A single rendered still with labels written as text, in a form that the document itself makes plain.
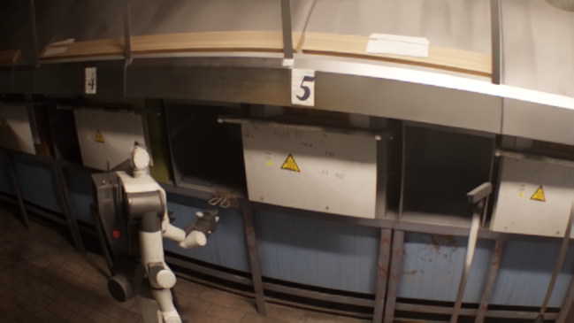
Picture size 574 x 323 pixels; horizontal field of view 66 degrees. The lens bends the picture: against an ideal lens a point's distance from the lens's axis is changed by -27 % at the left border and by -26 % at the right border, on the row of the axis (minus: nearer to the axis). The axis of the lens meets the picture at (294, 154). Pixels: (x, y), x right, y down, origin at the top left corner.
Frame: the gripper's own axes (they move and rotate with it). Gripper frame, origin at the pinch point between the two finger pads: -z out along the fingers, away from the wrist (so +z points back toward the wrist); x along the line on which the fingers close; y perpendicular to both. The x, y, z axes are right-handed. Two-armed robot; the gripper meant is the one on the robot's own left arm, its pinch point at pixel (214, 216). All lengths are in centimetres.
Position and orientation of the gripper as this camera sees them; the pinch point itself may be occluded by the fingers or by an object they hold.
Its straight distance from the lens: 280.8
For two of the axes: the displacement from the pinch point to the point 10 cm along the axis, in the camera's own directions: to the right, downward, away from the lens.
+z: -3.7, 4.4, -8.2
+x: -0.6, -8.9, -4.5
